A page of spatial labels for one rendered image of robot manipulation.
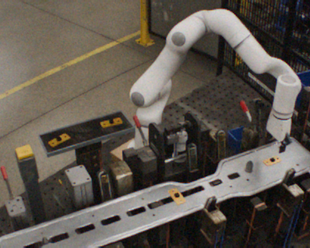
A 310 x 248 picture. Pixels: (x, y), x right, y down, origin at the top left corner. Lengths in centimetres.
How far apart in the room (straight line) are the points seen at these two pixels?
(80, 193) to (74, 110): 236
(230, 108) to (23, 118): 193
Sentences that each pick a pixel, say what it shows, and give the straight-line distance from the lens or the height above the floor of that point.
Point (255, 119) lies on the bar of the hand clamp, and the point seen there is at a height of 113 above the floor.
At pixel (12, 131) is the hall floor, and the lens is 398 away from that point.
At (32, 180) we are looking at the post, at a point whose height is 103.
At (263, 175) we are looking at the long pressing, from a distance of 197.
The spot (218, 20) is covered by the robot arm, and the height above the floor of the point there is 159.
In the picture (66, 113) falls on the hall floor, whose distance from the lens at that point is 407.
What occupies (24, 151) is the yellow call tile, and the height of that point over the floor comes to 116.
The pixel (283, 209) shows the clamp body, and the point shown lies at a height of 93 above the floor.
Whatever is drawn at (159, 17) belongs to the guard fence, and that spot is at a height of 37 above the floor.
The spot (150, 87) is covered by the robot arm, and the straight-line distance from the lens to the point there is 204.
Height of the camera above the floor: 230
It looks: 41 degrees down
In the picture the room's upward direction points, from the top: straight up
